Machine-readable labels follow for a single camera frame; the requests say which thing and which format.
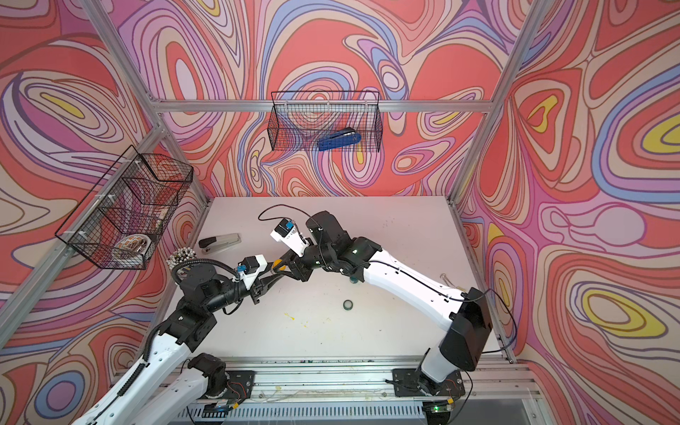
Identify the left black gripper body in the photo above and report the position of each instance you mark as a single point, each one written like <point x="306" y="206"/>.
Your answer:
<point x="252" y="292"/>

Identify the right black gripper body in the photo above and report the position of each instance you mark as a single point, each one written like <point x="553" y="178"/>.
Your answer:
<point x="312" y="259"/>

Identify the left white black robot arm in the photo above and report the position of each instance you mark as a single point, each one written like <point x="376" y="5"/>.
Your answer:
<point x="170" y="375"/>

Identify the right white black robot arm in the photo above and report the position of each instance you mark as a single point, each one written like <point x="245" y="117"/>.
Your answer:
<point x="464" y="315"/>

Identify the grey stapler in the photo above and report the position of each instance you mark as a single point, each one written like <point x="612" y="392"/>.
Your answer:
<point x="219" y="243"/>

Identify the cup of pencils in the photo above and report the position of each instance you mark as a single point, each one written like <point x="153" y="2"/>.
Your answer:
<point x="180" y="256"/>

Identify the blue stapler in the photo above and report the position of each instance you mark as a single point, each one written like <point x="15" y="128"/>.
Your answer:
<point x="339" y="139"/>

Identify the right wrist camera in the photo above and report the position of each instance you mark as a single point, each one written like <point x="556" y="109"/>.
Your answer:
<point x="287" y="232"/>

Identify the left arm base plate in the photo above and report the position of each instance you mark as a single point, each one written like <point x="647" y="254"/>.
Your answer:
<point x="232" y="385"/>

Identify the back black wire basket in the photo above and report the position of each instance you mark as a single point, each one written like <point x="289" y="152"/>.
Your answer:
<point x="299" y="118"/>

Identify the black wire basket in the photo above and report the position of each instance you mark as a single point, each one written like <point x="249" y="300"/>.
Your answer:
<point x="299" y="118"/>
<point x="138" y="194"/>

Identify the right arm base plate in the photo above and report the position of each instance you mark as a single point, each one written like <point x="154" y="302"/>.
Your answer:
<point x="411" y="382"/>

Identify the left black wire basket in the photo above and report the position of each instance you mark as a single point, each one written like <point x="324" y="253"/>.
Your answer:
<point x="138" y="194"/>

